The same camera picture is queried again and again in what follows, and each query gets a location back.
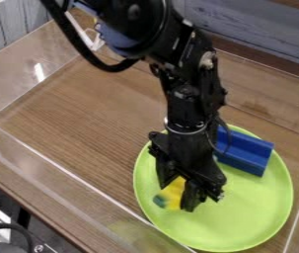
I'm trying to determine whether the black cable loop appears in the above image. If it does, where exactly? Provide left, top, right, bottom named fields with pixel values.
left=0, top=222, right=35, bottom=253

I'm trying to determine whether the yellow toy banana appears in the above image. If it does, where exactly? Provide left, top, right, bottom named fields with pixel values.
left=153, top=177, right=186, bottom=211

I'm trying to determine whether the green round plate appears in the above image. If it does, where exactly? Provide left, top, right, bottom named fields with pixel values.
left=133, top=124, right=296, bottom=253

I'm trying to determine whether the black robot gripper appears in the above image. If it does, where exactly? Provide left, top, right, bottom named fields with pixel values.
left=147, top=125, right=229, bottom=213

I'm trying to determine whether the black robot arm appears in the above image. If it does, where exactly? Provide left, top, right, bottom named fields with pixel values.
left=40, top=0, right=229, bottom=212

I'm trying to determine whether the clear acrylic enclosure wall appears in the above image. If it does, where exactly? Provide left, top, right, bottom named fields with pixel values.
left=0, top=11, right=299, bottom=253

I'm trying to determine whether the blue foam block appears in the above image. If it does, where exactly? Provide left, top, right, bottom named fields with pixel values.
left=215, top=126, right=274, bottom=177

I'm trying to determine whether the black device with knob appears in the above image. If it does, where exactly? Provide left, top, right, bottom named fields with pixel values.
left=10, top=228, right=70, bottom=253

